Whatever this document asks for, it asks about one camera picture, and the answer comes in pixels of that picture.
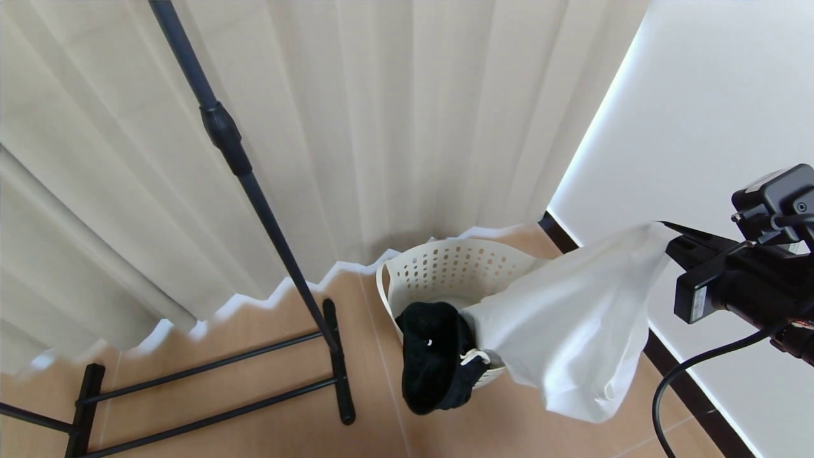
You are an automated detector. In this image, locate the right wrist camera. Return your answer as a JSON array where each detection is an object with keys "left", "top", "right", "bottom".
[{"left": 731, "top": 164, "right": 814, "bottom": 255}]

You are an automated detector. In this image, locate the black clothes rack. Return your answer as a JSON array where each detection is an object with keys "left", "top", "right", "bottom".
[{"left": 0, "top": 0, "right": 355, "bottom": 458}]

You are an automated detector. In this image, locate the white laundry basket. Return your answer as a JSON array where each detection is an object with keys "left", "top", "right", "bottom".
[{"left": 376, "top": 238, "right": 548, "bottom": 389}]

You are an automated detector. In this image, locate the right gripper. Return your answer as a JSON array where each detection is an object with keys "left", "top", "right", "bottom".
[{"left": 674, "top": 254, "right": 811, "bottom": 338}]

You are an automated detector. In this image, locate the black cable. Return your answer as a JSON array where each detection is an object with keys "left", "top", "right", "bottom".
[{"left": 652, "top": 315, "right": 802, "bottom": 458}]

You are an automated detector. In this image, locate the white printed T-shirt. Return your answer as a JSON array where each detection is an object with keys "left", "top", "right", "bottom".
[{"left": 459, "top": 221, "right": 678, "bottom": 424}]

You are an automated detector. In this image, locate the black garment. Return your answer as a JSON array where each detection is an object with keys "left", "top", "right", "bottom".
[{"left": 395, "top": 302, "right": 490, "bottom": 416}]

